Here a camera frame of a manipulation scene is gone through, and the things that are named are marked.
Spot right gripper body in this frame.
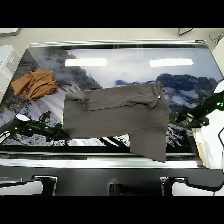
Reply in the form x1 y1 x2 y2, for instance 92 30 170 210
176 111 210 130

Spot grey pants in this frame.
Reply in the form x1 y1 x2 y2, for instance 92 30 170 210
62 81 170 164

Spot orange-brown garment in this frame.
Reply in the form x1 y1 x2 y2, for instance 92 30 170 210
11 67 60 101

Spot black cable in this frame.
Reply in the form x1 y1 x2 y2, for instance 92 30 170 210
217 125 224 150

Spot white box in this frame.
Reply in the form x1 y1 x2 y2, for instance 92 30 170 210
0 44 21 90

